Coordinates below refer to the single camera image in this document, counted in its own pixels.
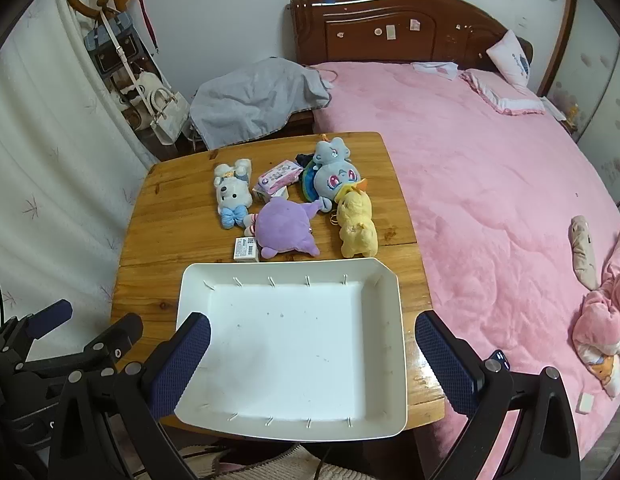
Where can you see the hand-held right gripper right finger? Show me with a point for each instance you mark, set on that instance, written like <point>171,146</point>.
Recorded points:
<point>447,360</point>

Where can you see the small white adapter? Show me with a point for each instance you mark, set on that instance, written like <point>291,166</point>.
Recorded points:
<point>584,403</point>

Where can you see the pink tissue packet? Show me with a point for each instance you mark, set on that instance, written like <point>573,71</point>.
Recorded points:
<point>277,176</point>

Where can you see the wooden bedside table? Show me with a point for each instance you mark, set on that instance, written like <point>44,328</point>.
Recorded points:
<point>300,122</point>

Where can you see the plain white box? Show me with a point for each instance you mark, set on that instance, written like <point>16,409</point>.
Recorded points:
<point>275,196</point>

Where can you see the small white labelled box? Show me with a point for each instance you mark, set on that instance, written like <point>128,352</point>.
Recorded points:
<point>246,250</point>

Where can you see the pink frilled pillow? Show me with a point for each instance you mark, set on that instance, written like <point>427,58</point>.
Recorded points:
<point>499,92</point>

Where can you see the white patterned curtain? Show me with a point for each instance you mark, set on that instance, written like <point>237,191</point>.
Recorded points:
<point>50,185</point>

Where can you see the white and brown bag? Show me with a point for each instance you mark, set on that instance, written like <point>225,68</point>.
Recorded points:
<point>135,95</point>

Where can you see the white plastic tray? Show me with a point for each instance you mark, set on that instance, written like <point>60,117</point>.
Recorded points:
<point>290,350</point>

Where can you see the pink fleece blanket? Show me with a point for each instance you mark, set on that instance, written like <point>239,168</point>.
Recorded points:
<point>489,185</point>

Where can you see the purple plush toy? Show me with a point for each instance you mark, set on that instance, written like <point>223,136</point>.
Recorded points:
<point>285,225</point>

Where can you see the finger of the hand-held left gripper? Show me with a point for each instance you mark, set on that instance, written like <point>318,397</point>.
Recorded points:
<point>115,332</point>
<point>54,312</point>

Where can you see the pink cartoon garment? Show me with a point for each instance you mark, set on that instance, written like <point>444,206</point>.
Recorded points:
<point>602,320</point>

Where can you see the grey cloth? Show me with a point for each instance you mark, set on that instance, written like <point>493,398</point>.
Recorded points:
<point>250,100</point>

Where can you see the yellow duck plush toy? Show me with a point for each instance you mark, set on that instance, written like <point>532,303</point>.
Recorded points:
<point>357,225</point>

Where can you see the sliding wardrobe door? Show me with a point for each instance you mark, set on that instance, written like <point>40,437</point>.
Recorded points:
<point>594,85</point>

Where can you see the black smartphone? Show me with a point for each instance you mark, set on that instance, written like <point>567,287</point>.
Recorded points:
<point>497,359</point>

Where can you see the brown wooden headboard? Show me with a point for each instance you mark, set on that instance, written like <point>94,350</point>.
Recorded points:
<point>365,25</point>

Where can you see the blue handbag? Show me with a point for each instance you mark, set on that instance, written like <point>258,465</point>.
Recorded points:
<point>107,45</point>

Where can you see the white pillow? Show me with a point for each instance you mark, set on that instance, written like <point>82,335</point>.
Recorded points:
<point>512,60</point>

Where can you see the blue pony plush toy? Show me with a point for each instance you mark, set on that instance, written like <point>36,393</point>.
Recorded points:
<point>332,175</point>

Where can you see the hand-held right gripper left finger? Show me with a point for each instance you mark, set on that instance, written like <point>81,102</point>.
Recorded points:
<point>182,360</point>

